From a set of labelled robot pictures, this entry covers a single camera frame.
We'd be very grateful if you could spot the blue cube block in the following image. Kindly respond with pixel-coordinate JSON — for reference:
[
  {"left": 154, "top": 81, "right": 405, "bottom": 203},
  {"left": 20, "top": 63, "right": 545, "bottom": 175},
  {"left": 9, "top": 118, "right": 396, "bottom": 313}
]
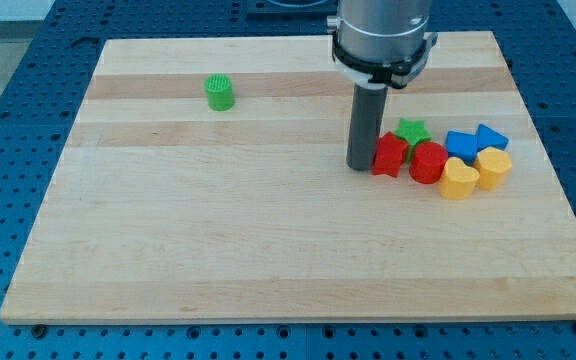
[{"left": 445, "top": 131, "right": 477, "bottom": 165}]

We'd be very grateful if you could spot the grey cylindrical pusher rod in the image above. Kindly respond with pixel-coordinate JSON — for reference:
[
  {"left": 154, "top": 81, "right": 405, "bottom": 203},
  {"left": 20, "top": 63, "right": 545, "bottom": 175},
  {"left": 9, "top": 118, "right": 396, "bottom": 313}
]
[{"left": 346, "top": 85, "right": 388, "bottom": 171}]

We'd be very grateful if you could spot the red star-like block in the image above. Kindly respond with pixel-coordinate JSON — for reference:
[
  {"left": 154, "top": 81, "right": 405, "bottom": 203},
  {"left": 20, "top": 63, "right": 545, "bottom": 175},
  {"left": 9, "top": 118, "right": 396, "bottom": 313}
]
[{"left": 372, "top": 132, "right": 409, "bottom": 178}]

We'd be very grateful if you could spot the blue triangle block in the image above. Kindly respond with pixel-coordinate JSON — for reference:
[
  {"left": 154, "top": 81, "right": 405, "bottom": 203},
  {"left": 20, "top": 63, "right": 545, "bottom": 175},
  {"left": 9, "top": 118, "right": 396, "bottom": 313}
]
[{"left": 475, "top": 124, "right": 509, "bottom": 151}]

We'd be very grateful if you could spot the green star block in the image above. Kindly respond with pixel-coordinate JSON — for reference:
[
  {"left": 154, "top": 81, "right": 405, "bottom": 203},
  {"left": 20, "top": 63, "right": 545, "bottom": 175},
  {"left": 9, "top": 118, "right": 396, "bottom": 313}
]
[{"left": 394, "top": 118, "right": 432, "bottom": 162}]

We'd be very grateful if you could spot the green cylinder block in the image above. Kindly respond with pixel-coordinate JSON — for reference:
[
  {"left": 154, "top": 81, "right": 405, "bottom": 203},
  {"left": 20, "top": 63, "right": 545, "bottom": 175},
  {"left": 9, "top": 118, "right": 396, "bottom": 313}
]
[{"left": 204, "top": 74, "right": 235, "bottom": 111}]

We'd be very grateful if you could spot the wooden board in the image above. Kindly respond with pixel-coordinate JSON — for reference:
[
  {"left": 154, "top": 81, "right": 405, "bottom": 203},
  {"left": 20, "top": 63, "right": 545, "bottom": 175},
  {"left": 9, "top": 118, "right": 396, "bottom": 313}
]
[{"left": 0, "top": 31, "right": 576, "bottom": 325}]

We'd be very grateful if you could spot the red cylinder block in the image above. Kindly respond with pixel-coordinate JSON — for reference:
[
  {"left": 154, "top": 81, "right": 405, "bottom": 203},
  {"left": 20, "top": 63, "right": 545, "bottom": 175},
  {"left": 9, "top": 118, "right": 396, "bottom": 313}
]
[{"left": 409, "top": 142, "right": 448, "bottom": 184}]

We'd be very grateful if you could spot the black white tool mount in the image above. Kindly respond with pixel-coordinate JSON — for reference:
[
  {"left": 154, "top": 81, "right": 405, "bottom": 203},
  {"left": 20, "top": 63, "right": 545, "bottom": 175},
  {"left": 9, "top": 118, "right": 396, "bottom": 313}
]
[{"left": 331, "top": 32, "right": 438, "bottom": 90}]

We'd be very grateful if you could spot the yellow hexagon block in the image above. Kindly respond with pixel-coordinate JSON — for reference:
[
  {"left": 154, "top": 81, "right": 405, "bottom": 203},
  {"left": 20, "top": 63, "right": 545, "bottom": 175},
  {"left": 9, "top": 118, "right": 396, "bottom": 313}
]
[{"left": 474, "top": 147, "right": 513, "bottom": 191}]

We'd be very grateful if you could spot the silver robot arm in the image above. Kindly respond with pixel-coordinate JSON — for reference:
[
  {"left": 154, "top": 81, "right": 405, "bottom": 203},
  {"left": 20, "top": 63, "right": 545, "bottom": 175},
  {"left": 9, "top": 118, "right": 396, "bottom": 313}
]
[{"left": 327, "top": 0, "right": 438, "bottom": 171}]

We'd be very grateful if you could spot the yellow heart block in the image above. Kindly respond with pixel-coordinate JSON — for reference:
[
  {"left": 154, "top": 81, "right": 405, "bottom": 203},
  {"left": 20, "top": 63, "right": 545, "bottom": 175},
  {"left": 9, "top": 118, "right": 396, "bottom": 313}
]
[{"left": 439, "top": 157, "right": 480, "bottom": 200}]

